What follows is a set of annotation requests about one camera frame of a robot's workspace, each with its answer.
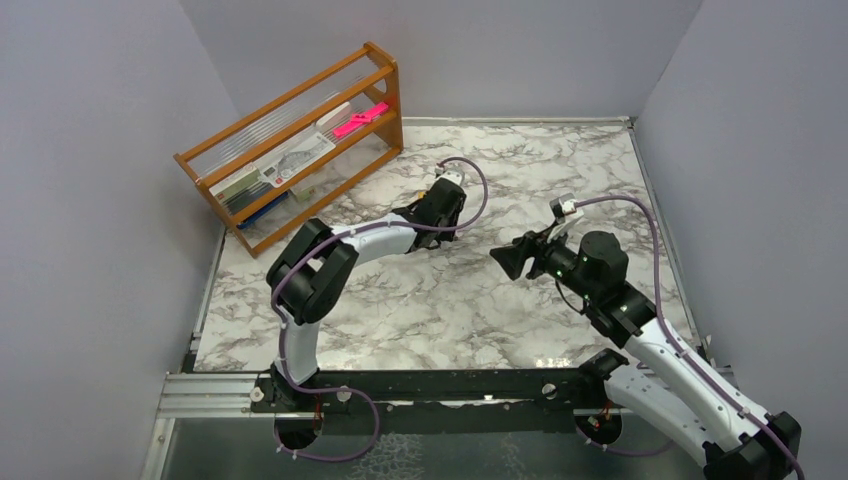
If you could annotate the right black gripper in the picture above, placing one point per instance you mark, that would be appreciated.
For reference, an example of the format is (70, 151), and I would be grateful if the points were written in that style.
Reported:
(514, 257)

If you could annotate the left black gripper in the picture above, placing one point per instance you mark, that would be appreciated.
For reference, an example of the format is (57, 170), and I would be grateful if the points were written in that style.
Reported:
(445, 236)

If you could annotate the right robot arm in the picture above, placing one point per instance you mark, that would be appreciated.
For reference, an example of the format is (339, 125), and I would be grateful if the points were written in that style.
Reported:
(652, 371)

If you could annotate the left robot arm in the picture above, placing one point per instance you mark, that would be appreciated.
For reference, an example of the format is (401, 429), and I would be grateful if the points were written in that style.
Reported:
(308, 277)

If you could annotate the pink tool on rack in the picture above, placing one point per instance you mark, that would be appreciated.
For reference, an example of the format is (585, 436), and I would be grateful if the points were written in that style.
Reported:
(358, 120)

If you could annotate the white digital scale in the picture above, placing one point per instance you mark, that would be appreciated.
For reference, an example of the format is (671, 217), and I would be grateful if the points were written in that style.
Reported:
(292, 156)

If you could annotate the wooden rack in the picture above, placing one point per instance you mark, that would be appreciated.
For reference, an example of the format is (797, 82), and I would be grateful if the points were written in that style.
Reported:
(356, 83)

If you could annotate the green white box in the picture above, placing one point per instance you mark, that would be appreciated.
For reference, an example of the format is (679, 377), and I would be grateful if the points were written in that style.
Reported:
(237, 191)

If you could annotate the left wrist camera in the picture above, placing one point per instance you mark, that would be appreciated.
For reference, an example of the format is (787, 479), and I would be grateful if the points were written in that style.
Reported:
(453, 175)

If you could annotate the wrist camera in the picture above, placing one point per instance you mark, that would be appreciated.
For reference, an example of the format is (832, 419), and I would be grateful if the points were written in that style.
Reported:
(566, 213)
(453, 175)

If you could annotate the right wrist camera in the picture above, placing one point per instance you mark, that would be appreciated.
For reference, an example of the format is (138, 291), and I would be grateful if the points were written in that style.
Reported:
(566, 213)

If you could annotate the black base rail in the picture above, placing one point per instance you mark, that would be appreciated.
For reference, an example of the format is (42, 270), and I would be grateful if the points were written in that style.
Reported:
(352, 402)

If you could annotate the aluminium frame rail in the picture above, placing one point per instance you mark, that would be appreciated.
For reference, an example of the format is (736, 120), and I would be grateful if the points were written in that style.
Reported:
(206, 395)

